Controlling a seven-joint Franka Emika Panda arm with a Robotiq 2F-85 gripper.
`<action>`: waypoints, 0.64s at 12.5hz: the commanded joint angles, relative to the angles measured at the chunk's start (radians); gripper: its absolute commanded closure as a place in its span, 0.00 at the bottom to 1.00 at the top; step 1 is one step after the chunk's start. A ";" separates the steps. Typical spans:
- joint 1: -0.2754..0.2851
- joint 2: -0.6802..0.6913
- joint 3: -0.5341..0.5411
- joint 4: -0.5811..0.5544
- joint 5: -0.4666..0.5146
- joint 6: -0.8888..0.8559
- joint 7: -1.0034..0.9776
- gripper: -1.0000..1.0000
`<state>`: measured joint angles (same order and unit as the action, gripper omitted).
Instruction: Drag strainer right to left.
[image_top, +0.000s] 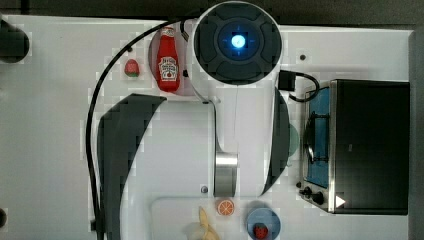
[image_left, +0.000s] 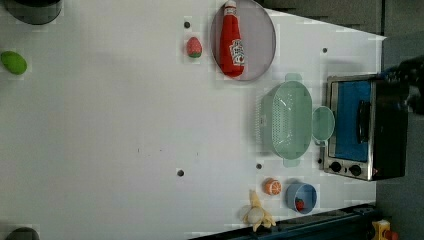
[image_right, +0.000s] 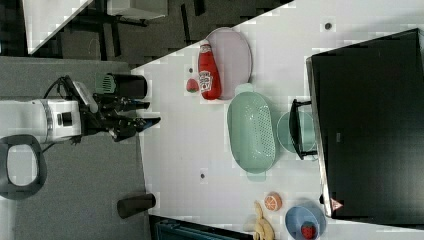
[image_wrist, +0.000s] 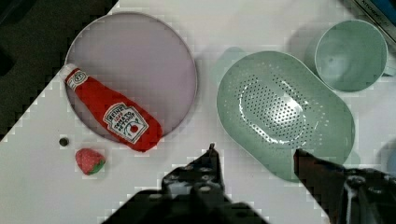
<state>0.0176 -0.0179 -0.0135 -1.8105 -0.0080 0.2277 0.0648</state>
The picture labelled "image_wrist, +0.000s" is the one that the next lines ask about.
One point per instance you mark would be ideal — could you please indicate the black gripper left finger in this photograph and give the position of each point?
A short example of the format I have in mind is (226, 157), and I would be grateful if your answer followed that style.
(203, 171)

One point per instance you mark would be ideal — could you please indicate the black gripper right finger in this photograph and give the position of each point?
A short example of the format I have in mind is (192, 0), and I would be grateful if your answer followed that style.
(348, 196)

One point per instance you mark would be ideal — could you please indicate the green plastic strainer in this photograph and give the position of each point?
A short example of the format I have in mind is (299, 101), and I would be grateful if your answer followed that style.
(271, 104)

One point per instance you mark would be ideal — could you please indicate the red plush ketchup bottle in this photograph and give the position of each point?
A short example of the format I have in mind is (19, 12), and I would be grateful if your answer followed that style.
(124, 119)

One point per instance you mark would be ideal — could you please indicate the red toy strawberry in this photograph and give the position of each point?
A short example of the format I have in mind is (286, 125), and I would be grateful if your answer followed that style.
(89, 161)

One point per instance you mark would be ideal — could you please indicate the pink round plate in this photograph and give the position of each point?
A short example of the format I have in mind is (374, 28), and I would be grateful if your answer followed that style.
(142, 58)

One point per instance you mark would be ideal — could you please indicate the green plastic cup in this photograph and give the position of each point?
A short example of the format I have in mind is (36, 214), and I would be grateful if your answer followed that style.
(349, 56)

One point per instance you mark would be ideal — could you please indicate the black table screw hole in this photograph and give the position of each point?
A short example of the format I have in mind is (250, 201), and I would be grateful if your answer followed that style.
(64, 142)

